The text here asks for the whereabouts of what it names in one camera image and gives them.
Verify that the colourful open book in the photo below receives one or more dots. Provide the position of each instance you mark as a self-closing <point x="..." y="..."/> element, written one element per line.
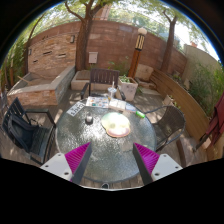
<point x="101" y="102"/>

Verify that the dark wooden slatted chair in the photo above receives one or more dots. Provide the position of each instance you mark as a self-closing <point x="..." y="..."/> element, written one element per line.
<point x="103" y="76"/>

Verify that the dark wicker right chair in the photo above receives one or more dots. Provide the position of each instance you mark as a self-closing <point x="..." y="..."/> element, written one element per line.
<point x="169" y="127"/>

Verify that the white square planter box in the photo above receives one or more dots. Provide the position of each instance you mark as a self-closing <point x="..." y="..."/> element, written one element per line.
<point x="128" y="86"/>

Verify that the white open booklet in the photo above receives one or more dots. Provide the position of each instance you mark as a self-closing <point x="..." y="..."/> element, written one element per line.
<point x="117" y="104"/>

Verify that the stone raised planter bed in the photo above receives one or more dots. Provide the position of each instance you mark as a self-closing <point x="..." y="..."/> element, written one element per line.
<point x="44" y="94"/>

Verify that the clear plastic cup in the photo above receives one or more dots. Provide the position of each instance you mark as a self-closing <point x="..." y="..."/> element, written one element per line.
<point x="111" y="92"/>

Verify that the black plastic left chair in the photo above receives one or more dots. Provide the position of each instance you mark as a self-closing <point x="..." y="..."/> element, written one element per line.
<point x="34" y="139"/>

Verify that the green marker tube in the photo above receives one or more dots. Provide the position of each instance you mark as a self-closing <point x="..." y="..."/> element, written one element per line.
<point x="140" y="114"/>

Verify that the dark computer mouse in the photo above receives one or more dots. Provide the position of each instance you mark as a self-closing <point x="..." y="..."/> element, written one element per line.
<point x="89" y="119"/>

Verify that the red folded umbrella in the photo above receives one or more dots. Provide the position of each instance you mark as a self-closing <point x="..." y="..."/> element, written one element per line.
<point x="216" y="124"/>

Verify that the right tree trunk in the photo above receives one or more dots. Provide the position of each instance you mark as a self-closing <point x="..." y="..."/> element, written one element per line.
<point x="170" y="41"/>

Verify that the white printed card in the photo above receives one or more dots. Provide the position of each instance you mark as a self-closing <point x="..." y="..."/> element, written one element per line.
<point x="75" y="108"/>

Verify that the tree trunk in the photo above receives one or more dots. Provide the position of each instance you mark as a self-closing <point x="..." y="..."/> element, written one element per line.
<point x="83" y="34"/>
<point x="170" y="41"/>

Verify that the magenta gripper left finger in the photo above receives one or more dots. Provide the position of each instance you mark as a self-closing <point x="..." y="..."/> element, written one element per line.
<point x="77" y="160"/>

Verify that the white wall utility box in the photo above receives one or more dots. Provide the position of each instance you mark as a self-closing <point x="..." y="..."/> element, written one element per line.
<point x="93" y="56"/>

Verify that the round glass patio table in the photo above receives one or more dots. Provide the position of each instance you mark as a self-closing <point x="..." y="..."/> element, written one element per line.
<point x="111" y="159"/>

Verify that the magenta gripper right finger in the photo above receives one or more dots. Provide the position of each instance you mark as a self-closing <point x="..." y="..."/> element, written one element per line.
<point x="146" y="160"/>

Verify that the wooden garden lamp post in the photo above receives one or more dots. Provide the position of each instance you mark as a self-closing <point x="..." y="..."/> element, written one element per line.
<point x="137" y="51"/>

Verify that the left tree trunk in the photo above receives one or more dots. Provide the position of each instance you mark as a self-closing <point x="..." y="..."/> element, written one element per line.
<point x="83" y="34"/>

